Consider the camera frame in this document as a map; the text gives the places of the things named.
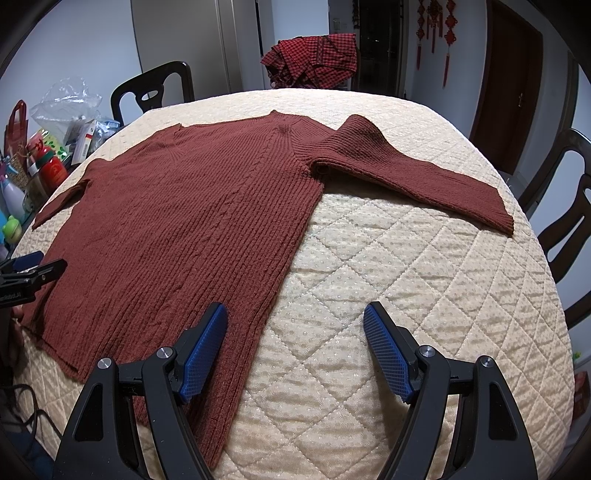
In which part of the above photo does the rust red knit sweater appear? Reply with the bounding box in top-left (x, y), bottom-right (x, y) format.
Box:
top-left (23, 111), bottom-right (514, 466)

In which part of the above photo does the green frog toy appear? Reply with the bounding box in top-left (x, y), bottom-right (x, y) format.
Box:
top-left (2, 215), bottom-right (23, 245)

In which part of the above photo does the red drink bottle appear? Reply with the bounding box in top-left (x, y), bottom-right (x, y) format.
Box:
top-left (35, 145), bottom-right (68, 195)

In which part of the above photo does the white medicine box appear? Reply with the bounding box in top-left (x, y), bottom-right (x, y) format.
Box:
top-left (69, 120), bottom-right (96, 166)

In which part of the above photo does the beige quilted table cover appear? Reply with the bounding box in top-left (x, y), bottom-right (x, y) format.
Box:
top-left (11, 88), bottom-right (576, 480)

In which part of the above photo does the clear plastic bag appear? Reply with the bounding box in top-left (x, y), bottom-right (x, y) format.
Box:
top-left (30, 76), bottom-right (102, 142)

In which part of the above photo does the dark wooden chair right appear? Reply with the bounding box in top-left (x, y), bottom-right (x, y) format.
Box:
top-left (519, 128), bottom-right (590, 329)

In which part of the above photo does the dark wooden chair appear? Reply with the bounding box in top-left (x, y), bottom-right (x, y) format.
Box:
top-left (519, 128), bottom-right (590, 329)
top-left (110, 61), bottom-right (195, 126)

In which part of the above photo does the dark wooden chair left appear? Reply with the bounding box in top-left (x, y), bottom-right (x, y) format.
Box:
top-left (110, 61), bottom-right (195, 126)

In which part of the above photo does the grey cabinet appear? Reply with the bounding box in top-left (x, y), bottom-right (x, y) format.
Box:
top-left (131, 0), bottom-right (274, 100)

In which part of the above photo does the dark brown door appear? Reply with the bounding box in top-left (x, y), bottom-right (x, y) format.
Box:
top-left (470, 1), bottom-right (543, 174)

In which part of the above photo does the red checkered shirt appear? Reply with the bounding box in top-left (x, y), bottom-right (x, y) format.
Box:
top-left (260, 33), bottom-right (358, 89)

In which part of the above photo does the red chinese knot decoration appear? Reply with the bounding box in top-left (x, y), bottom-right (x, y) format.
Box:
top-left (416, 0), bottom-right (458, 88)

